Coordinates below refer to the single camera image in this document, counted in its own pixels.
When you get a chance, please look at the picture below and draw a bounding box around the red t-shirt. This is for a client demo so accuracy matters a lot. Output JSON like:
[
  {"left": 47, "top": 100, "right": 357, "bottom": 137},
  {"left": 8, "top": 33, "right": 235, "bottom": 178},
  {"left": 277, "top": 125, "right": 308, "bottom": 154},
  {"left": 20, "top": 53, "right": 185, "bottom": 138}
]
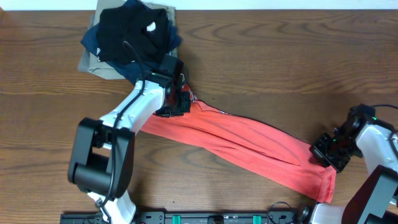
[{"left": 142, "top": 93, "right": 336, "bottom": 202}]

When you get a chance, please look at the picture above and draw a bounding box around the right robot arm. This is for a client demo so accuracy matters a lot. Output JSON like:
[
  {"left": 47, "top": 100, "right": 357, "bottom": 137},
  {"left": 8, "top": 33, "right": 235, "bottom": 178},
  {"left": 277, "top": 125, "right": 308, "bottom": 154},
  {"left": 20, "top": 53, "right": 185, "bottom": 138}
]
[{"left": 309, "top": 104, "right": 397, "bottom": 224}]

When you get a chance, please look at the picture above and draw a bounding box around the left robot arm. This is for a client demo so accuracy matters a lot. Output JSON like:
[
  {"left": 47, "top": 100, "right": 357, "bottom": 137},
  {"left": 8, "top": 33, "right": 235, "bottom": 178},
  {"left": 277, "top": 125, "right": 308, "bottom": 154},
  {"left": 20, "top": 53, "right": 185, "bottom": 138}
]
[{"left": 60, "top": 54, "right": 191, "bottom": 223}]

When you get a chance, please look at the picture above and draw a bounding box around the navy folded garment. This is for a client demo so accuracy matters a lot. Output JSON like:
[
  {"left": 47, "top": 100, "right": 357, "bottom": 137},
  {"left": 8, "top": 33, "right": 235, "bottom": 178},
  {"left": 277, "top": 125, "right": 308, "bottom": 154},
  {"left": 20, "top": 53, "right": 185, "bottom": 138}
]
[{"left": 79, "top": 1, "right": 182, "bottom": 83}]

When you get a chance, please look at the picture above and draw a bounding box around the black folded garment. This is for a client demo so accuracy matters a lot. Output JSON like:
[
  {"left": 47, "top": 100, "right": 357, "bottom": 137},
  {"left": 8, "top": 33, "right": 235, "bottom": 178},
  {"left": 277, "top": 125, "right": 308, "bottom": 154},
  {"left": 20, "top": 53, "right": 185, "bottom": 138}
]
[{"left": 96, "top": 4, "right": 170, "bottom": 64}]

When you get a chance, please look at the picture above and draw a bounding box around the khaki folded garment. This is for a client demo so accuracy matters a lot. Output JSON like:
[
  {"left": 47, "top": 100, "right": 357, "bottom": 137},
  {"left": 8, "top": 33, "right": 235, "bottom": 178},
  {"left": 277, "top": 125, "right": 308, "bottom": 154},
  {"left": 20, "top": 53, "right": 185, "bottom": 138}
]
[{"left": 77, "top": 0, "right": 180, "bottom": 81}]

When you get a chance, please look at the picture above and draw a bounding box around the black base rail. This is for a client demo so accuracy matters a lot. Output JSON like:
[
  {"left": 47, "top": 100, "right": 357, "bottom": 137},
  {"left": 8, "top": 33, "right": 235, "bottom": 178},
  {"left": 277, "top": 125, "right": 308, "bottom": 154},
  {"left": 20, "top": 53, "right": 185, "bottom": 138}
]
[{"left": 60, "top": 210, "right": 373, "bottom": 224}]

